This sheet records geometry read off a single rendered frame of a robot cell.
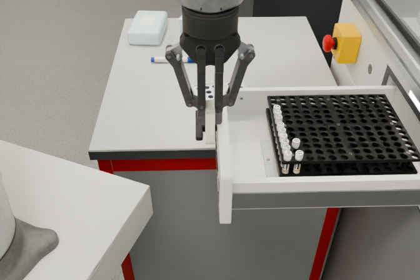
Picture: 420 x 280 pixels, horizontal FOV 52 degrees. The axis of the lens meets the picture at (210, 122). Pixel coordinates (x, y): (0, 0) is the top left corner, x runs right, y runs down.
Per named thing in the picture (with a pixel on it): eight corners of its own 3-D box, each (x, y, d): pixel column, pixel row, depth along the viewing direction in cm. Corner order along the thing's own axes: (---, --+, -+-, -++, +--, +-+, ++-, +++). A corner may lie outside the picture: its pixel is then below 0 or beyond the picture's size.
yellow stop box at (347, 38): (334, 64, 101) (339, 36, 97) (326, 49, 107) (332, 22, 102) (355, 64, 101) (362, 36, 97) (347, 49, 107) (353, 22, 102)
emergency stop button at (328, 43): (324, 55, 101) (327, 39, 99) (320, 47, 104) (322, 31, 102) (336, 55, 101) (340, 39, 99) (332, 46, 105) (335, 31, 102)
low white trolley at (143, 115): (130, 326, 138) (87, 150, 90) (147, 182, 186) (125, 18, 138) (311, 321, 139) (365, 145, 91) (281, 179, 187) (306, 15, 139)
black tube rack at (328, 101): (277, 189, 71) (282, 161, 67) (264, 122, 85) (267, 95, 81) (411, 187, 72) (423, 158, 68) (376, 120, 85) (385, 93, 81)
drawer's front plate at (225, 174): (219, 225, 68) (220, 177, 61) (213, 112, 90) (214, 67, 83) (230, 225, 68) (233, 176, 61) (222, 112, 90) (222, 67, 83)
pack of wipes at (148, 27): (160, 47, 124) (159, 32, 121) (127, 45, 124) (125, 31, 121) (168, 23, 135) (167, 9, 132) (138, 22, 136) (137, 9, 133)
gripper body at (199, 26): (176, 14, 53) (179, 77, 59) (245, 13, 54) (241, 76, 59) (178, -10, 59) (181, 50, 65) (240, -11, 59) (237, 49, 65)
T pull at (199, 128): (195, 142, 71) (195, 135, 70) (195, 114, 77) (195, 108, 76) (217, 142, 71) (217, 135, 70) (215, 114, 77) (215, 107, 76)
